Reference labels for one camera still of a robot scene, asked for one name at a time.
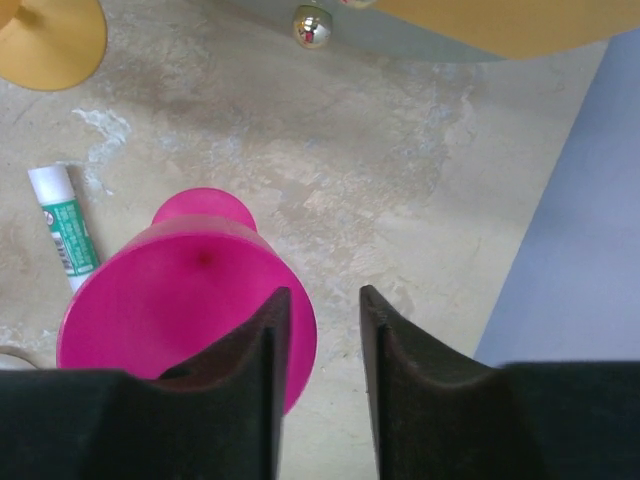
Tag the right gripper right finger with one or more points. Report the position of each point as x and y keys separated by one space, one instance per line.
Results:
x=438 y=414

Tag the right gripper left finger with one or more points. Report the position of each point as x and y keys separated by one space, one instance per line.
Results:
x=217 y=415

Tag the pink plastic wine glass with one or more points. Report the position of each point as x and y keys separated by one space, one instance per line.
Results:
x=200 y=270

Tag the orange wine glass right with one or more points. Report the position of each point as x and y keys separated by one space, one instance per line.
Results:
x=51 y=45

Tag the white tape roll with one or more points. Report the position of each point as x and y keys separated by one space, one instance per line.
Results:
x=15 y=359

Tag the white green glue stick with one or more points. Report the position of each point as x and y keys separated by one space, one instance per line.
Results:
x=65 y=220

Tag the white round drawer box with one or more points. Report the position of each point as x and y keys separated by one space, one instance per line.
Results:
x=461 y=31

